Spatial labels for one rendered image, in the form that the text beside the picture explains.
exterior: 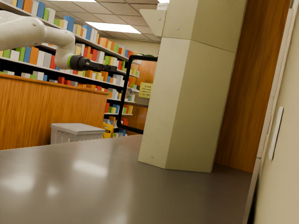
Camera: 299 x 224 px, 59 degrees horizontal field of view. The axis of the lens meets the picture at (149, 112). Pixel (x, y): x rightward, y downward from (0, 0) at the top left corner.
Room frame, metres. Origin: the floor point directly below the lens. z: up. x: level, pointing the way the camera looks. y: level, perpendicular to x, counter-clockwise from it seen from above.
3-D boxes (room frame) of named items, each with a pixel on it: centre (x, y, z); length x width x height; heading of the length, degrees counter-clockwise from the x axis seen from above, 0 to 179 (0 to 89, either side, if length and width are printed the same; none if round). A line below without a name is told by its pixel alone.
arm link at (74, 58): (1.61, 0.47, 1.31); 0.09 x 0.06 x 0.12; 157
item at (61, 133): (3.33, 0.83, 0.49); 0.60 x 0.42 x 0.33; 157
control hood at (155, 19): (1.16, 0.00, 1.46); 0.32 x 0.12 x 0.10; 157
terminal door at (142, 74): (1.37, 0.03, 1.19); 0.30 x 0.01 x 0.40; 59
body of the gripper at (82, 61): (1.58, 0.41, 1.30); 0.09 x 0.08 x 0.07; 67
